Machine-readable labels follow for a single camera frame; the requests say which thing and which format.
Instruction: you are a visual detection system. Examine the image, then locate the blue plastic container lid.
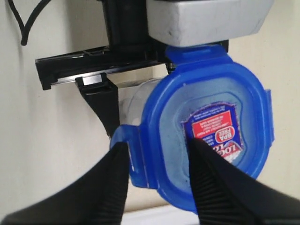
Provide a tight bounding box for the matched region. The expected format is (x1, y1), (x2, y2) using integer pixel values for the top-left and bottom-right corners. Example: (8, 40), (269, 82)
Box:
(111, 45), (274, 212)

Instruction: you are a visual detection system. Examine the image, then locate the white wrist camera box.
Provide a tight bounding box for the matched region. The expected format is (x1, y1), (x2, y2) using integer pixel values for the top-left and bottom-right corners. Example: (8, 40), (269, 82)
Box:
(146, 0), (274, 47)

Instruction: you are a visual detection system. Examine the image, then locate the black thin cable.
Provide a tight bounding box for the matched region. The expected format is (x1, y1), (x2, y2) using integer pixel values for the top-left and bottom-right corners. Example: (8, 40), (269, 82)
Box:
(7, 0), (54, 46)

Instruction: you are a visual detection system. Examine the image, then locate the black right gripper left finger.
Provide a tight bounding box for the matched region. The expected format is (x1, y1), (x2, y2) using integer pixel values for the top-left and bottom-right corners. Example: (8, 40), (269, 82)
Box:
(1, 142), (129, 225)

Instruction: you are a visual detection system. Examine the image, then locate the white plastic tray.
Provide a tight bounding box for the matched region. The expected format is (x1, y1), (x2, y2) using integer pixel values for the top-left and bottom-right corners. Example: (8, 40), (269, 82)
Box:
(121, 205), (200, 225)

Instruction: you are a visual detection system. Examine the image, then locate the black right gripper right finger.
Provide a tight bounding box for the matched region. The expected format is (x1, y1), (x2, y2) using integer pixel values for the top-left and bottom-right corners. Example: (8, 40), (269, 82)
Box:
(187, 138), (300, 225)

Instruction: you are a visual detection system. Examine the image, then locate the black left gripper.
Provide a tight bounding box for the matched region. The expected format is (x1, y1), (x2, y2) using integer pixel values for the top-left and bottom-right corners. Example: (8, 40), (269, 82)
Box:
(35, 0), (229, 139)

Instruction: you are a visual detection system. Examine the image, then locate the clear plastic tall container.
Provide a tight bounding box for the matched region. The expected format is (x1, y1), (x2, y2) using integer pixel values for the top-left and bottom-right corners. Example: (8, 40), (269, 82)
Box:
(119, 78), (161, 126)

